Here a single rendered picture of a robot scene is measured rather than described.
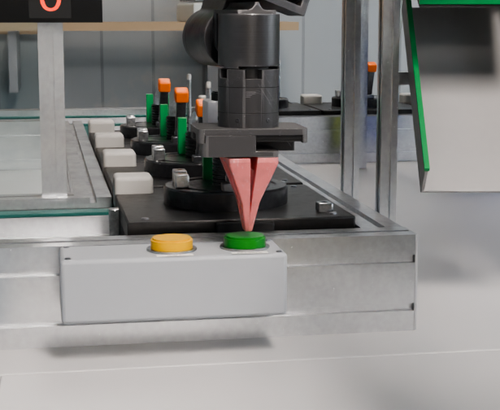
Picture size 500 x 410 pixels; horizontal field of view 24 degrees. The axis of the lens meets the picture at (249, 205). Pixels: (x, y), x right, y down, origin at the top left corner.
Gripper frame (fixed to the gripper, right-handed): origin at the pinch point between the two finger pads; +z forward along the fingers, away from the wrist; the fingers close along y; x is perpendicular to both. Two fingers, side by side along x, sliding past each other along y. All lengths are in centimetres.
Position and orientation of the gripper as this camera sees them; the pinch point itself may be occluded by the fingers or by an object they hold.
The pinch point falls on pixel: (247, 221)
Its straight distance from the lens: 112.3
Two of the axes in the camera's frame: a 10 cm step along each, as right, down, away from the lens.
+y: -9.9, 0.2, -1.6
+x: 1.7, 1.6, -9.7
